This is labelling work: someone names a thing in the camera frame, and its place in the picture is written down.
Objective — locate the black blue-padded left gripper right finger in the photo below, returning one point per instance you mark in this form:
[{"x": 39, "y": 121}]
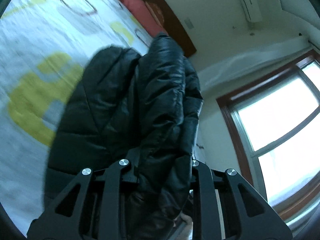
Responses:
[{"x": 226, "y": 204}]

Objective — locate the dark wooden headboard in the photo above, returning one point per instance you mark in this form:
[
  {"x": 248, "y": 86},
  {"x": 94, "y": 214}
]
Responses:
[{"x": 175, "y": 29}]

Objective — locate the brown framed right window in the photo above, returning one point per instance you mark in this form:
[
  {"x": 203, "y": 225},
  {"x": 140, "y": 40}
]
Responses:
[{"x": 274, "y": 127}]

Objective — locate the white wall air conditioner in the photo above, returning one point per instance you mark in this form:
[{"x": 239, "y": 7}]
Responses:
[{"x": 252, "y": 11}]

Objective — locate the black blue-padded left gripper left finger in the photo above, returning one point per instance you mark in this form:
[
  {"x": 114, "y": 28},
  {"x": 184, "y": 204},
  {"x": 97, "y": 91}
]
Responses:
[{"x": 89, "y": 207}]

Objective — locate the red pillow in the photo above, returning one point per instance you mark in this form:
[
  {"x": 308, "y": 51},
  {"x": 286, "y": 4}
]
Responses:
[{"x": 141, "y": 13}]

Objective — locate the black puffer jacket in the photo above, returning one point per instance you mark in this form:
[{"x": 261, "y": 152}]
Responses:
[{"x": 123, "y": 101}]

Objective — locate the wall socket plate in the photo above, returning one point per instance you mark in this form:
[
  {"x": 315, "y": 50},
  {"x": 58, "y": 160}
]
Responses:
[{"x": 188, "y": 23}]

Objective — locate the white right curtain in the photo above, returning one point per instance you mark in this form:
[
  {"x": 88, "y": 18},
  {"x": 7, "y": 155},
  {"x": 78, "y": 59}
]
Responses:
[{"x": 250, "y": 61}]

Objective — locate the brown patterned cushion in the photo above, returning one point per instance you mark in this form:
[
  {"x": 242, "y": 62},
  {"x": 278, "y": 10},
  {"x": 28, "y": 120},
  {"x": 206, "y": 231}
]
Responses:
[{"x": 156, "y": 13}]

